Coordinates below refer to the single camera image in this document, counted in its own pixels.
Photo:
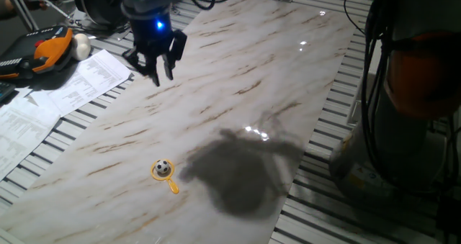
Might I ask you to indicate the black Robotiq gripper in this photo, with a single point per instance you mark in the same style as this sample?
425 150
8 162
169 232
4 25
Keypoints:
151 35

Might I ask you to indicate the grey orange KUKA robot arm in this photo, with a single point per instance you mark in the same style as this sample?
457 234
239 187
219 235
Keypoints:
421 75

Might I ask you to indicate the small black white soccer ball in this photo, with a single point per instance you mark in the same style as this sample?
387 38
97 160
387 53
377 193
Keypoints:
162 166

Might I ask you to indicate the white rounded plastic object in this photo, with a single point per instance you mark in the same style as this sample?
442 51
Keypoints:
82 46

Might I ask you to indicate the black filament spool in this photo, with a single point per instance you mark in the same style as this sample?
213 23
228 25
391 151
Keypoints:
97 3

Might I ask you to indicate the marble pattern board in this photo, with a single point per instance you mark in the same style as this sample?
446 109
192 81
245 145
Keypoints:
252 57

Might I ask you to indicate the orange black teach pendant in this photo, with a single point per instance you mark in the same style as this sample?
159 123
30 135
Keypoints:
47 49

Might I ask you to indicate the thin metal rod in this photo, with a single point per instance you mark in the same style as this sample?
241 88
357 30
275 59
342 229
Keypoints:
57 6

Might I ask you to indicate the grey slanted metal bar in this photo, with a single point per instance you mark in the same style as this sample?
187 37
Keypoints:
21 6

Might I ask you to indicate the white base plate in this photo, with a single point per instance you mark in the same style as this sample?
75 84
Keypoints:
356 107

